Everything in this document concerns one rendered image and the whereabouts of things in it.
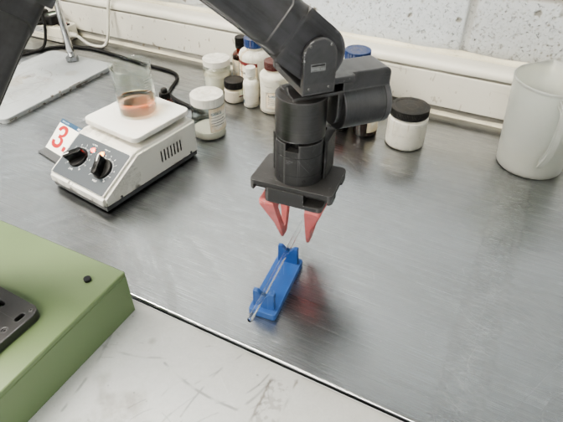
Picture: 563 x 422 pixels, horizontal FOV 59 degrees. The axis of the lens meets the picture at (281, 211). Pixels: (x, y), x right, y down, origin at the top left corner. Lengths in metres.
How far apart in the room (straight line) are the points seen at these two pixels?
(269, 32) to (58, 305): 0.35
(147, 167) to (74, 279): 0.26
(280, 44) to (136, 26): 0.87
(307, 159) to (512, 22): 0.55
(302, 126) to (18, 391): 0.37
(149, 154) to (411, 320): 0.45
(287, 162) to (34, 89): 0.73
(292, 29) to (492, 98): 0.59
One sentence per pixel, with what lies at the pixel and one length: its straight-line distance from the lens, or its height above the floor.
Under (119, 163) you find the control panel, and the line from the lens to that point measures 0.77.
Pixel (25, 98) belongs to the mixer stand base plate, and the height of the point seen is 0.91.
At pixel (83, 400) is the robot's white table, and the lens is 0.57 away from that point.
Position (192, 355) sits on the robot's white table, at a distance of 0.57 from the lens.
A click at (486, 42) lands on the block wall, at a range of 1.01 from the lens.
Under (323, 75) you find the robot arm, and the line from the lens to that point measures 0.50.
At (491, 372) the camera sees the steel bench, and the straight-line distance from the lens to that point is 0.59.
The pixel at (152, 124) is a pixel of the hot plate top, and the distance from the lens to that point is 0.79.
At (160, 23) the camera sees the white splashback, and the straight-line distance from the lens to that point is 1.27.
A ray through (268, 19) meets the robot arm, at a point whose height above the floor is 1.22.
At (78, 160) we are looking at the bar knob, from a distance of 0.81.
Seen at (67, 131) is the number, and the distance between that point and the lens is 0.94.
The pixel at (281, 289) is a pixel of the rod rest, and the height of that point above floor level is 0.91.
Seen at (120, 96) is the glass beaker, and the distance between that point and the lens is 0.80.
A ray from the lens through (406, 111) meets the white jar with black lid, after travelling 0.87.
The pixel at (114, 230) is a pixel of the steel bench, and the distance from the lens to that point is 0.74.
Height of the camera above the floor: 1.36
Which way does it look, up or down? 39 degrees down
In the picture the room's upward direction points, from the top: straight up
